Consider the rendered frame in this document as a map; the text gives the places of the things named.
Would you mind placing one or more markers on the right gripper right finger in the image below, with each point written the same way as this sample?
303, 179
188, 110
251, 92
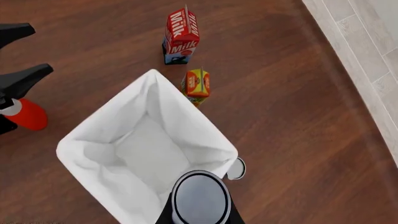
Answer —
235, 215

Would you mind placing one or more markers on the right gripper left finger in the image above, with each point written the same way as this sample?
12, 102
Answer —
166, 213

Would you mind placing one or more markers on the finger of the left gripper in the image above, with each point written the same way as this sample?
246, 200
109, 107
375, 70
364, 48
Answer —
23, 78
14, 31

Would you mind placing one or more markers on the silver tin can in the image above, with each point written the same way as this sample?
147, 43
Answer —
237, 168
200, 197

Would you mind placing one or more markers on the white cloth-lined basket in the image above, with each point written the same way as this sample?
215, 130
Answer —
146, 149

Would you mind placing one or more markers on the red bottle with grey cap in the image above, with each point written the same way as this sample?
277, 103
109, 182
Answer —
29, 114

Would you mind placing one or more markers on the orange juice carton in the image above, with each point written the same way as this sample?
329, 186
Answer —
197, 85

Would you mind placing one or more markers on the red milk carton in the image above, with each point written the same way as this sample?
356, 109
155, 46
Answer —
180, 39

